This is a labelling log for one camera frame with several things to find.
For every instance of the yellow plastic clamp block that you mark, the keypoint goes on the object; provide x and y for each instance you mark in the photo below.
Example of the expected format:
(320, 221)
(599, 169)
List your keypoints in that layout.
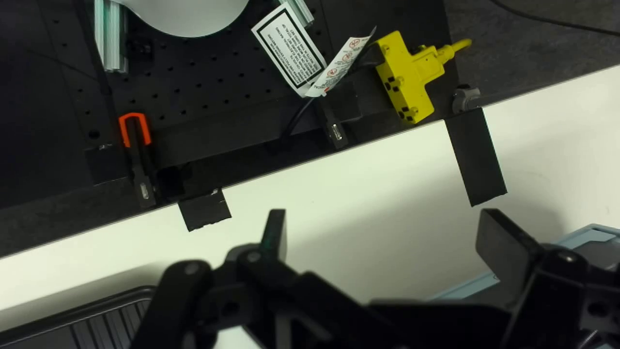
(407, 74)

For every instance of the small black tape piece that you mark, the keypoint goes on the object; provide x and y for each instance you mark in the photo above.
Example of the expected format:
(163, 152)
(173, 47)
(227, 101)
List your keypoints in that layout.
(204, 210)

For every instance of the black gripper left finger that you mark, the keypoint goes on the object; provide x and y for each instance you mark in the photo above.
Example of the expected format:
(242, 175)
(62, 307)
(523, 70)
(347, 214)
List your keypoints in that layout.
(273, 239)

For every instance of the orange handled black clamp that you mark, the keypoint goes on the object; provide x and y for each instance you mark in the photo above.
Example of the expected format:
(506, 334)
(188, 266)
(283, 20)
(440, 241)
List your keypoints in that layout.
(136, 142)

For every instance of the light blue toaster oven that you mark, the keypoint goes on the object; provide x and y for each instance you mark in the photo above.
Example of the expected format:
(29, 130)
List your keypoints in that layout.
(599, 245)

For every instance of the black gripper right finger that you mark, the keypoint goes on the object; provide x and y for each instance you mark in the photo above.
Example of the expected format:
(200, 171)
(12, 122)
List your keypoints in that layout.
(506, 249)

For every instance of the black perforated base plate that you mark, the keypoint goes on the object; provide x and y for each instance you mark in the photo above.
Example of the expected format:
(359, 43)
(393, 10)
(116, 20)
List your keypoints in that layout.
(207, 101)

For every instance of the black ribbed plastic tray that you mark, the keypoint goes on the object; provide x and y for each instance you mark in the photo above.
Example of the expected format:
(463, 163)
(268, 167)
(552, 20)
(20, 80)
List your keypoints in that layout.
(109, 322)

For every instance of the white warning label tag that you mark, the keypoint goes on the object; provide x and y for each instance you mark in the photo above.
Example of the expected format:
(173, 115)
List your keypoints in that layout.
(289, 47)

